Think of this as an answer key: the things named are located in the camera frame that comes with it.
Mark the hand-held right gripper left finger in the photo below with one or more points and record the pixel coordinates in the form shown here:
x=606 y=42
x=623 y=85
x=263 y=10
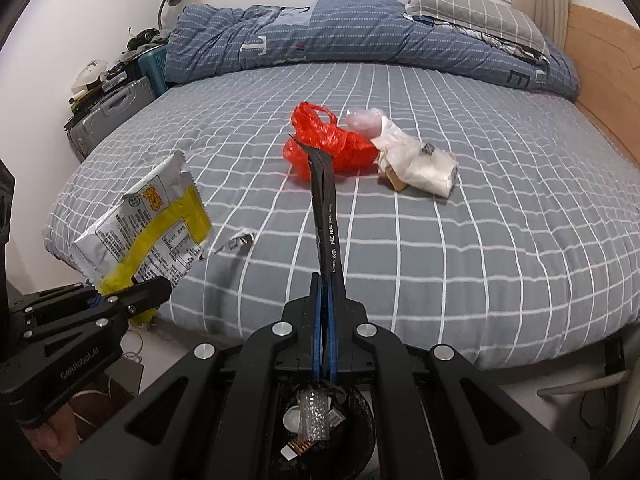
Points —
x=235 y=400

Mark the trash bin with black bag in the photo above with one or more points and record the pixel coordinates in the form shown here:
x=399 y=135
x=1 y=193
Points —
x=355 y=440

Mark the teal plastic crate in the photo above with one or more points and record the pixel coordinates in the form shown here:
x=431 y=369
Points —
x=152 y=70

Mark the wooden headboard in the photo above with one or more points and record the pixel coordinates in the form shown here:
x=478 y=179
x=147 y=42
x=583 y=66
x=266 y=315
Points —
x=605 y=60

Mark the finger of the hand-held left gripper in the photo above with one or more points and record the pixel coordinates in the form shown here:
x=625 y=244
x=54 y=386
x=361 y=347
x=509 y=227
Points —
x=145 y=295
x=50 y=297

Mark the grey checked pillow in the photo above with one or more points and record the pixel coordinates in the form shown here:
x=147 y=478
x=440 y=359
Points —
x=475 y=5

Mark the silver foil scrap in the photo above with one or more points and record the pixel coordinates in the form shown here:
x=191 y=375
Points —
x=235 y=242

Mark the patterned cloth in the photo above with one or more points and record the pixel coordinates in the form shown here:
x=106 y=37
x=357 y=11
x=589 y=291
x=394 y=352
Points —
x=510 y=45

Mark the clear plastic bag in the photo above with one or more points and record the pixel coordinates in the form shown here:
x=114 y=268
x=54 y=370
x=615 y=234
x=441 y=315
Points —
x=362 y=120

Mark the yellow and silver snack packet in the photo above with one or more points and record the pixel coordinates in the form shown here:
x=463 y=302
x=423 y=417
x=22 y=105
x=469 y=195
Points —
x=145 y=230

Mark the grey suitcase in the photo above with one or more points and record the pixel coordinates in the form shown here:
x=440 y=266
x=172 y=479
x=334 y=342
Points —
x=105 y=115

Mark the red plastic bag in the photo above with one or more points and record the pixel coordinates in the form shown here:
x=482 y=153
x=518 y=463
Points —
x=345 y=145

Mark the white metal rail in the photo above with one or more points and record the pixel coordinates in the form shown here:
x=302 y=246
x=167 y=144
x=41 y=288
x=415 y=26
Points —
x=575 y=387

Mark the stack of flat dark items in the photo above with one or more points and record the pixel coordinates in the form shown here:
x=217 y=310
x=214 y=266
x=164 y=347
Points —
x=110 y=85

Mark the black headset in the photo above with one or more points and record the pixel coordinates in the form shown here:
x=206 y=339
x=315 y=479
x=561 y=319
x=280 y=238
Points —
x=145 y=37

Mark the white plastic gadget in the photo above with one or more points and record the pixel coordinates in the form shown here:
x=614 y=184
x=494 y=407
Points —
x=90 y=72

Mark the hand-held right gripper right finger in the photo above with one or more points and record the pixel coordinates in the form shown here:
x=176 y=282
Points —
x=425 y=410

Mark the white tissue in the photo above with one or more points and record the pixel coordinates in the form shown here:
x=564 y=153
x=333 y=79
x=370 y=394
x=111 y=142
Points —
x=395 y=135

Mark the black packet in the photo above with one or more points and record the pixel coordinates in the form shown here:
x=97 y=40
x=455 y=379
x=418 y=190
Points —
x=325 y=220

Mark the clear bubble wrap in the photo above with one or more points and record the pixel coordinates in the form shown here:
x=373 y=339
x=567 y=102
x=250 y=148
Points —
x=314 y=412

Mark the person's left hand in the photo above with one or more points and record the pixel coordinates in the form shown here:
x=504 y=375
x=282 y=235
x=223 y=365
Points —
x=57 y=440

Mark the blue striped quilt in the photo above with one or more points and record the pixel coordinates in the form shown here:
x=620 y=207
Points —
x=325 y=35

